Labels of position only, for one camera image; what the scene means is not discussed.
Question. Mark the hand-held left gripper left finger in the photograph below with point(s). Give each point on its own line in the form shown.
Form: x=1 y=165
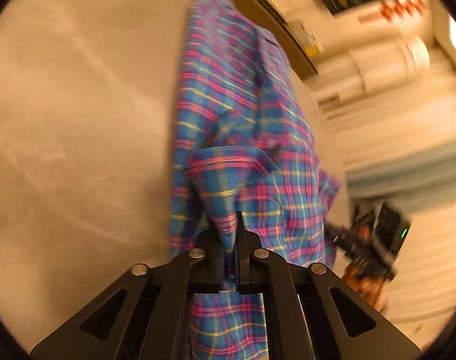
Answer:
x=209 y=255

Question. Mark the person's right hand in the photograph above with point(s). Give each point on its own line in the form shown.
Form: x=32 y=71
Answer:
x=363 y=285

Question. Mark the blue pink plaid shirt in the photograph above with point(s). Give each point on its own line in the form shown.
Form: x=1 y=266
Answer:
x=250 y=120

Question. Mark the white lace curtain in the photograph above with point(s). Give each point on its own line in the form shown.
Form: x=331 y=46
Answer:
x=370 y=67

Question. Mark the red hanging ornament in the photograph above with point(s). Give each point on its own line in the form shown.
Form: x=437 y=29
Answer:
x=402 y=7

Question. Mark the yellow carton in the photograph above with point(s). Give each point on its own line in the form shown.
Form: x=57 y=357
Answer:
x=313 y=48

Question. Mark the grey television cabinet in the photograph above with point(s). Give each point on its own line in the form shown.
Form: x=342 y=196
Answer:
x=280 y=26

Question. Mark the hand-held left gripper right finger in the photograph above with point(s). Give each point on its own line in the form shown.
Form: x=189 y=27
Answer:
x=244 y=258

